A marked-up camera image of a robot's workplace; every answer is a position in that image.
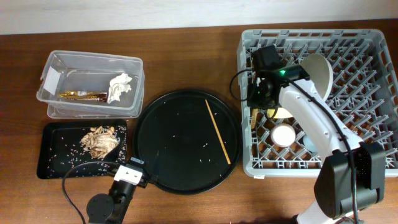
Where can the black rectangular tray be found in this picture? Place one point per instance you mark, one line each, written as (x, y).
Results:
(62, 150)

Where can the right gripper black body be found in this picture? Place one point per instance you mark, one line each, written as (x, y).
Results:
(255, 94)

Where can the gold foil wrapper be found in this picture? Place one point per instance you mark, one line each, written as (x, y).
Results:
(84, 95)

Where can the yellow bowl with food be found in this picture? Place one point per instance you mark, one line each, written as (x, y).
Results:
(279, 113)

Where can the light blue plastic cup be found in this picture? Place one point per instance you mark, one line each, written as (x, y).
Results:
(309, 145)

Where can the food scraps pile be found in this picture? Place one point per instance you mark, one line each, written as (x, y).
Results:
(100, 141)

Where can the white round plate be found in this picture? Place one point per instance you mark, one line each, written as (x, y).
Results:
(321, 73)

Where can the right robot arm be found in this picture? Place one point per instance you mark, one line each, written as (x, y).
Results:
(352, 176)

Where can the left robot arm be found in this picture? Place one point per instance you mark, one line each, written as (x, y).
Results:
(111, 208)

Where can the grey dishwasher rack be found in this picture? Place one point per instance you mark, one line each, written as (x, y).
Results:
(363, 96)

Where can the round black tray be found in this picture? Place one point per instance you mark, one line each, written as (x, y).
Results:
(177, 142)

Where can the clear plastic bin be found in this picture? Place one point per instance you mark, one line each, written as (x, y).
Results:
(87, 72)

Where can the pink plastic cup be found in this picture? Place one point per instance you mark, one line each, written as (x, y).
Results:
(283, 135)

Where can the white napkin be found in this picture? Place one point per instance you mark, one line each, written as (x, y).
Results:
(118, 86)

